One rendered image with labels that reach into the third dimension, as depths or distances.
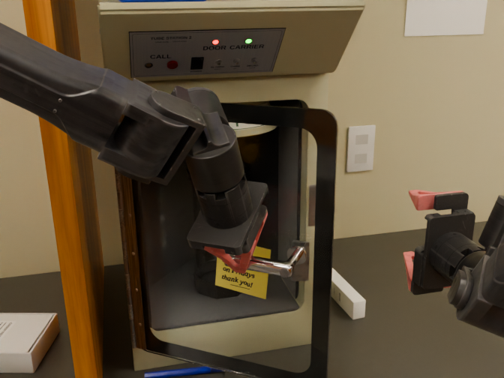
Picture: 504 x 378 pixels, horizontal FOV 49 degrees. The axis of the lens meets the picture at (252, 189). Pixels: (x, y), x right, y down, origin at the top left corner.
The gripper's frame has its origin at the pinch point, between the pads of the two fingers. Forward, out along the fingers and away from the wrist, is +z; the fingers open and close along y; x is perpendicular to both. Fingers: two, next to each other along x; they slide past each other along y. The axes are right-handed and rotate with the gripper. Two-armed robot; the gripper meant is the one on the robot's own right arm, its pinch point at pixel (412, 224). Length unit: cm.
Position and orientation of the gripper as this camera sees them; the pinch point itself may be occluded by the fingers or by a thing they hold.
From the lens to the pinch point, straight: 82.6
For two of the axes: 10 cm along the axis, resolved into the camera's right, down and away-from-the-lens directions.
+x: -9.7, 0.9, -2.2
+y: -0.1, -9.4, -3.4
